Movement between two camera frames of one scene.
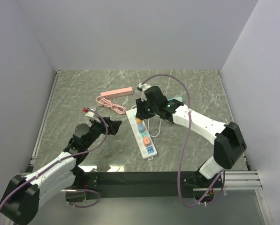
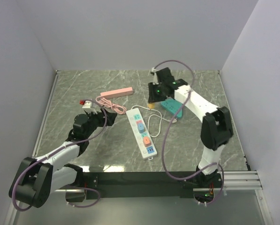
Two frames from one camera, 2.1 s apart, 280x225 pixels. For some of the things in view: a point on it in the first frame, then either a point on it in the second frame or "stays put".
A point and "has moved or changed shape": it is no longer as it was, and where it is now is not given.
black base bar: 112,185 stays put
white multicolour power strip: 142,135 stays put
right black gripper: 140,113 -> 152,98
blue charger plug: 140,128 stays put
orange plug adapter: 147,141 stays put
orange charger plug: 138,120 has moved or changed shape
